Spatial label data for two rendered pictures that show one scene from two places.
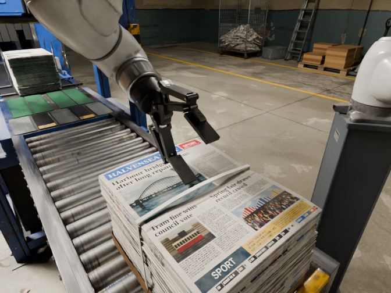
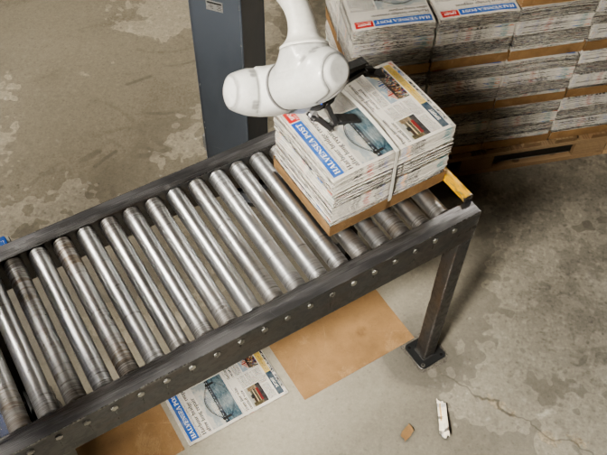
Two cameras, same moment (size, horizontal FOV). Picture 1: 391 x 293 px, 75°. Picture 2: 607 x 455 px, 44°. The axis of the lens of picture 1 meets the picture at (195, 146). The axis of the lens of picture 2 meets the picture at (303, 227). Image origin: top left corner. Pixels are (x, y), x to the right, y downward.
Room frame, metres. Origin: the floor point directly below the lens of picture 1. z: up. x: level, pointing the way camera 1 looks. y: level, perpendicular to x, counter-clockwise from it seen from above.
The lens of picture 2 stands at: (0.42, 1.40, 2.39)
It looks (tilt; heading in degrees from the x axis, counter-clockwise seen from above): 53 degrees down; 276
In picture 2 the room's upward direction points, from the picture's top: 2 degrees clockwise
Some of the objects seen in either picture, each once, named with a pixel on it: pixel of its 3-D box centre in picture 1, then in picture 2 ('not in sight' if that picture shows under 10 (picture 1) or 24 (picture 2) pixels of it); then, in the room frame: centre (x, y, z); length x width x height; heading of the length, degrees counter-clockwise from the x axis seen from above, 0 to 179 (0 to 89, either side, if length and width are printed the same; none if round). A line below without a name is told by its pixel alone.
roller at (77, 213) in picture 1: (129, 192); (233, 239); (0.72, 0.24, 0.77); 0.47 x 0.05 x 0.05; 129
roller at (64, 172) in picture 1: (102, 162); (143, 283); (0.92, 0.40, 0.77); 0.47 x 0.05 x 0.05; 129
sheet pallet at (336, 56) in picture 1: (331, 57); not in sight; (6.50, -3.32, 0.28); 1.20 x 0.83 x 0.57; 39
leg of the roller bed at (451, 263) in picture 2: not in sight; (440, 300); (0.11, 0.07, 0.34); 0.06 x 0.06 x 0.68; 39
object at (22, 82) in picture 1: (31, 70); not in sight; (2.01, 1.27, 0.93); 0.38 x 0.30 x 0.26; 39
